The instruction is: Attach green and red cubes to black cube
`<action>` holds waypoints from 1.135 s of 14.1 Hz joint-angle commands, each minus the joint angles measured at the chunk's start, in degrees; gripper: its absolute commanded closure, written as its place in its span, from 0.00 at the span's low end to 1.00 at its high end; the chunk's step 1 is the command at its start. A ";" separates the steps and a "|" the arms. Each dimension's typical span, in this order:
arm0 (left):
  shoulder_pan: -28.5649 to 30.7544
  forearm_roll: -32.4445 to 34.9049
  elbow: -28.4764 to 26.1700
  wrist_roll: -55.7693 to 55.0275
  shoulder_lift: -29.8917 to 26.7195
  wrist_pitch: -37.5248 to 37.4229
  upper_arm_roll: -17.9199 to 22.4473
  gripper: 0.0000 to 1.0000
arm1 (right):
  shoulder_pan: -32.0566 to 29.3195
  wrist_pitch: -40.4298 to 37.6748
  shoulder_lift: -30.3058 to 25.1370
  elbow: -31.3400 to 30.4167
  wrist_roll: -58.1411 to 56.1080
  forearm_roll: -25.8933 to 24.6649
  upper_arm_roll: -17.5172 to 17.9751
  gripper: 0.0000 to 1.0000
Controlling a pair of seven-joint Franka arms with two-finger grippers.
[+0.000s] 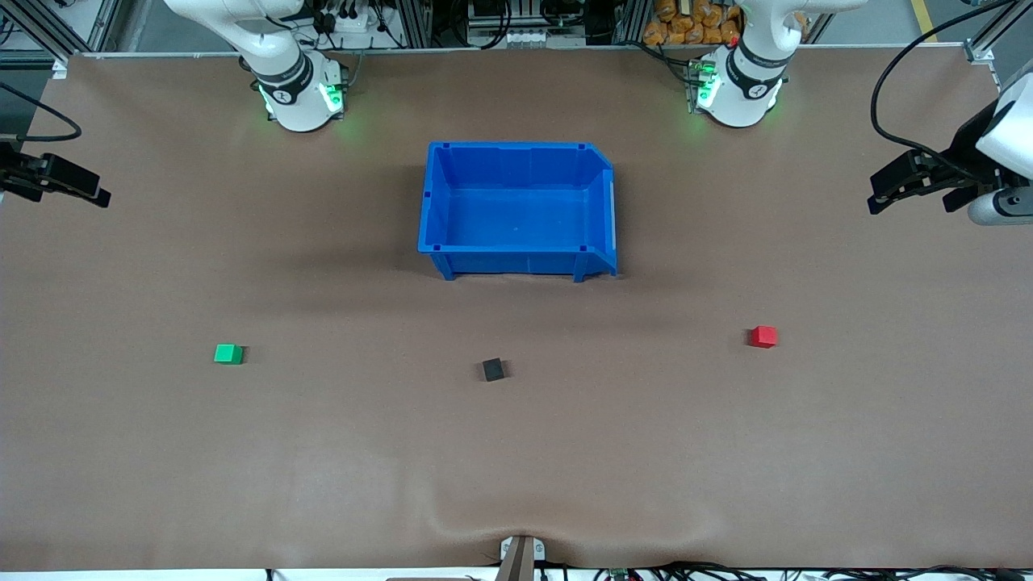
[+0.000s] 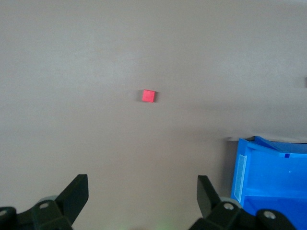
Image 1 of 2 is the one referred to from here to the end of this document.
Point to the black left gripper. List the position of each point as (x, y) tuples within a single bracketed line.
[(963, 146)]

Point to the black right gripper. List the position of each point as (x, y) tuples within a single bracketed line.
[(11, 173)]

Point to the red cube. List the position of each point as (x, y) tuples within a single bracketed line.
[(763, 336)]

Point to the green cube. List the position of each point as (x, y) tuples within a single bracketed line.
[(227, 354)]

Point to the black cube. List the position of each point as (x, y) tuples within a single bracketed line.
[(493, 370)]

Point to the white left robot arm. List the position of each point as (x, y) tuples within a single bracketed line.
[(738, 101)]

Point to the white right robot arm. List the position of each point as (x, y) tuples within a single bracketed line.
[(294, 105)]

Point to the orange bagged goods pile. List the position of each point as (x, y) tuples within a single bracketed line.
[(686, 24)]

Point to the white power strip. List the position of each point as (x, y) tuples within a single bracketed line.
[(351, 22)]

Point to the blue plastic storage bin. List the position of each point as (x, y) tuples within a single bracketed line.
[(516, 218)]

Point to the white connector strip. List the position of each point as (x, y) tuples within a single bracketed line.
[(533, 37)]

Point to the brown table mat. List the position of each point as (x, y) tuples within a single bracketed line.
[(516, 452)]

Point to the perforated silver side rail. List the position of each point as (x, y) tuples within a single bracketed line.
[(997, 77)]

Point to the aluminium frame strut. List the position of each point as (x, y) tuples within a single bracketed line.
[(997, 32), (44, 31)]

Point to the aluminium frame post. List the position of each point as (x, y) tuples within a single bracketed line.
[(416, 22), (628, 20)]

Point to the silver table edge rail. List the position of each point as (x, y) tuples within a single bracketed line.
[(524, 50)]

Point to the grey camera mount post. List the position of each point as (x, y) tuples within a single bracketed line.
[(519, 558)]

